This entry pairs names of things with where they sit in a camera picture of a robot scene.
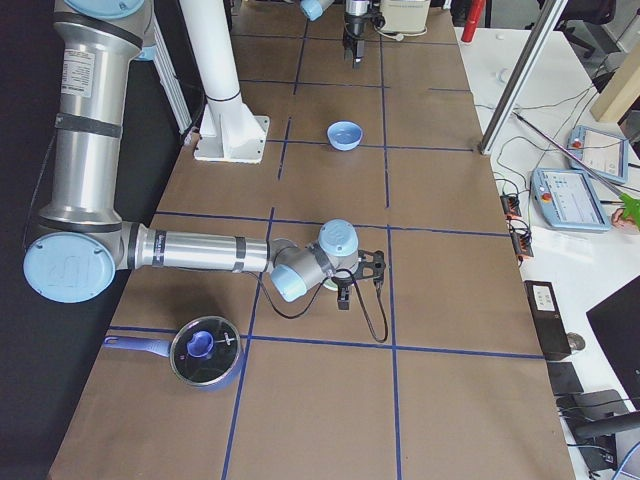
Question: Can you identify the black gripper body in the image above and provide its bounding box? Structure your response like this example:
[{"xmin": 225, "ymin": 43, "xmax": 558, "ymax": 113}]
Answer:
[
  {"xmin": 342, "ymin": 14, "xmax": 366, "ymax": 48},
  {"xmin": 331, "ymin": 269, "xmax": 358, "ymax": 291}
]

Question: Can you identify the green bowl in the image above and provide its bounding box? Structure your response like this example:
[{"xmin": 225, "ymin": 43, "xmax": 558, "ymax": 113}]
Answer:
[{"xmin": 322, "ymin": 278, "xmax": 338, "ymax": 292}]

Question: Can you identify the blue bowl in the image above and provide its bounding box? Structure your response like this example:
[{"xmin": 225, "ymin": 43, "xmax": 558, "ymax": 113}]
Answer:
[{"xmin": 326, "ymin": 120, "xmax": 363, "ymax": 151}]

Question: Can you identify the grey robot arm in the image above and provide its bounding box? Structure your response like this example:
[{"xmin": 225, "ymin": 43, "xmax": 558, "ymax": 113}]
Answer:
[
  {"xmin": 23, "ymin": 1, "xmax": 364, "ymax": 303},
  {"xmin": 299, "ymin": 0, "xmax": 370, "ymax": 68}
]

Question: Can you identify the silver white toaster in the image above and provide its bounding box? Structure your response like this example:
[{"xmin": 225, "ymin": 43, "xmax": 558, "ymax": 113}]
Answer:
[{"xmin": 378, "ymin": 0, "xmax": 431, "ymax": 35}]

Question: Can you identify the red cylinder bottle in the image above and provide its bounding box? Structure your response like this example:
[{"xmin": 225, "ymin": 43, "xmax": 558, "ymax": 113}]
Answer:
[{"xmin": 461, "ymin": 0, "xmax": 486, "ymax": 43}]

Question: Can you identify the white mounting pole with base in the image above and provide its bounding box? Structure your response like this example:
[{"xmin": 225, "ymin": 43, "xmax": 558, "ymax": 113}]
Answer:
[{"xmin": 180, "ymin": 0, "xmax": 270, "ymax": 164}]

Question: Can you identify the blue saucepan with lid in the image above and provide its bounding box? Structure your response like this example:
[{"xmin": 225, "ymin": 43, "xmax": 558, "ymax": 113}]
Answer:
[{"xmin": 103, "ymin": 316, "xmax": 245, "ymax": 391}]

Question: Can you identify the orange electronics board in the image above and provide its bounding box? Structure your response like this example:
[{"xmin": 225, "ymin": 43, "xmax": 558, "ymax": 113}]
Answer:
[{"xmin": 500, "ymin": 193, "xmax": 534, "ymax": 264}]

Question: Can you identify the black power adapter box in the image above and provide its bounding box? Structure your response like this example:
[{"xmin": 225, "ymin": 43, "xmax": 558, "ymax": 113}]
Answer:
[{"xmin": 524, "ymin": 280, "xmax": 571, "ymax": 361}]

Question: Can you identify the near teach pendant tablet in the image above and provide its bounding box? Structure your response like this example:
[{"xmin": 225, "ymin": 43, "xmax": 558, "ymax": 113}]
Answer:
[{"xmin": 531, "ymin": 168, "xmax": 612, "ymax": 233}]

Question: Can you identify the teach pendant tablet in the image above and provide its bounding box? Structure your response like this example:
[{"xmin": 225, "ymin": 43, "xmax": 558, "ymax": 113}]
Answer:
[
  {"xmin": 567, "ymin": 125, "xmax": 629, "ymax": 185},
  {"xmin": 531, "ymin": 168, "xmax": 612, "ymax": 233}
]

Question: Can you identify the far teach pendant tablet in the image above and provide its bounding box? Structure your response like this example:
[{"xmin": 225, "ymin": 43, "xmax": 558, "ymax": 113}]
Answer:
[{"xmin": 567, "ymin": 125, "xmax": 629, "ymax": 185}]

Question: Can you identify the black computer monitor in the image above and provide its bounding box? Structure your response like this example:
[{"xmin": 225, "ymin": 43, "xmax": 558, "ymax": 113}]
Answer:
[{"xmin": 587, "ymin": 282, "xmax": 639, "ymax": 408}]

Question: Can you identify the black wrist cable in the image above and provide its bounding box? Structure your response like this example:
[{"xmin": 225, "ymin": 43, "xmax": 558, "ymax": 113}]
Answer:
[{"xmin": 257, "ymin": 249, "xmax": 390, "ymax": 344}]

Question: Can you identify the aluminium frame post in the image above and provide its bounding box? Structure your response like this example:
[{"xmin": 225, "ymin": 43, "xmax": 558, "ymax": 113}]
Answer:
[{"xmin": 479, "ymin": 0, "xmax": 568, "ymax": 155}]

